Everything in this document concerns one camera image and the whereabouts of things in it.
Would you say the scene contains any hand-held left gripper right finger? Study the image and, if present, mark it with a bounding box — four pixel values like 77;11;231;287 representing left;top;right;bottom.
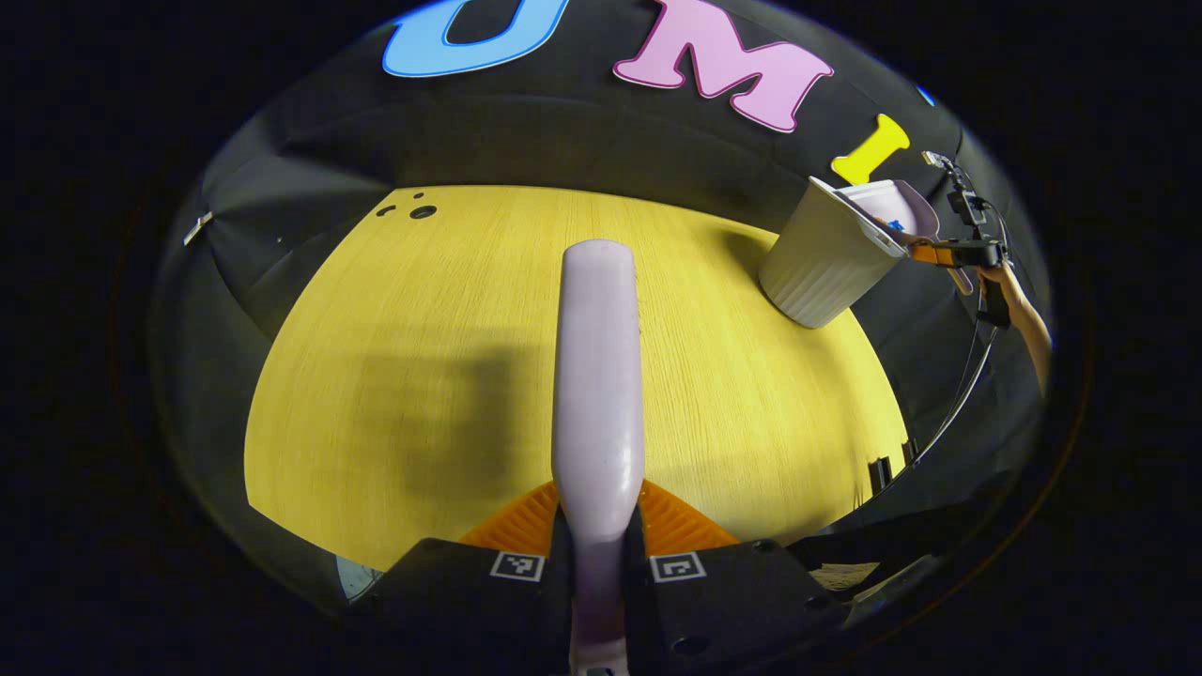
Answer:
622;479;851;676

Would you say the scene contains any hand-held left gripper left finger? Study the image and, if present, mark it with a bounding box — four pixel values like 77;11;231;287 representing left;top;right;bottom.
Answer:
352;479;576;676

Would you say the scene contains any lilac plastic dustpan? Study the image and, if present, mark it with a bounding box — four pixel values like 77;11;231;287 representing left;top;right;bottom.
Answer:
836;178;978;297

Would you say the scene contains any white ribbed garbage bin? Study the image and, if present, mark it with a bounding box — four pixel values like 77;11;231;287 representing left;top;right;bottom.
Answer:
759;176;910;330

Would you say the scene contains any yellow wooden desktop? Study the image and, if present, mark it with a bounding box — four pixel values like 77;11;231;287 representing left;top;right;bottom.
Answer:
244;184;910;572

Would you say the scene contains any black backdrop cloth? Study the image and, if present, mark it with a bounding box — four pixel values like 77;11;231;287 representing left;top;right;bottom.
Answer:
150;0;1053;611

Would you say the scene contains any black cable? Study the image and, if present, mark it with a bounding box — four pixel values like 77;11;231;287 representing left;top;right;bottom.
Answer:
906;324;1001;466

